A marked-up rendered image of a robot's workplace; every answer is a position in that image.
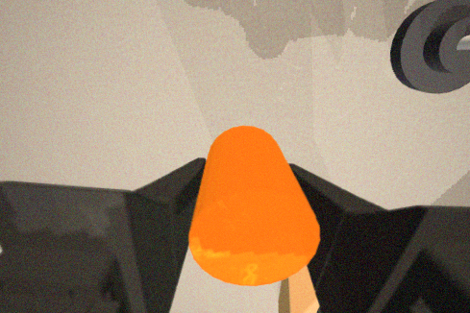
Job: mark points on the orange knob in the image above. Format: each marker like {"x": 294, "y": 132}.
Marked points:
{"x": 252, "y": 224}

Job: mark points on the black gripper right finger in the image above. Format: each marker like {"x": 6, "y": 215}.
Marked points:
{"x": 365, "y": 250}

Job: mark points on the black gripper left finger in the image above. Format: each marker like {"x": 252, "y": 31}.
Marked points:
{"x": 146, "y": 229}

